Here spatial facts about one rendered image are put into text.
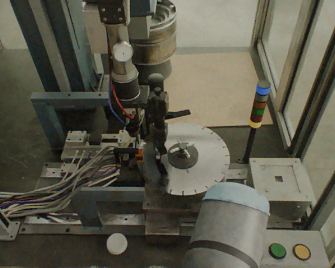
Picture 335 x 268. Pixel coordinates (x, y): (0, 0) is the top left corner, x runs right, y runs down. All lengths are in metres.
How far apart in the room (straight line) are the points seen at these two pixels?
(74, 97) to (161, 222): 0.57
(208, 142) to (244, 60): 0.87
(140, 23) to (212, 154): 0.52
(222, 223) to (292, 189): 0.70
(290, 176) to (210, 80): 0.78
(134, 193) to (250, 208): 0.55
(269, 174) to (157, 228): 0.44
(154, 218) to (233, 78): 0.96
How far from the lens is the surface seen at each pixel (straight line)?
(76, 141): 1.37
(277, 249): 1.09
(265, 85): 1.16
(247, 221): 0.56
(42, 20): 1.47
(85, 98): 1.31
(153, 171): 1.14
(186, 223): 1.25
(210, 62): 1.96
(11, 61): 2.22
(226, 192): 0.58
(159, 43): 1.63
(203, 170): 1.14
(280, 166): 1.27
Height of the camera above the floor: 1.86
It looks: 47 degrees down
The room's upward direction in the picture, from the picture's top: 3 degrees counter-clockwise
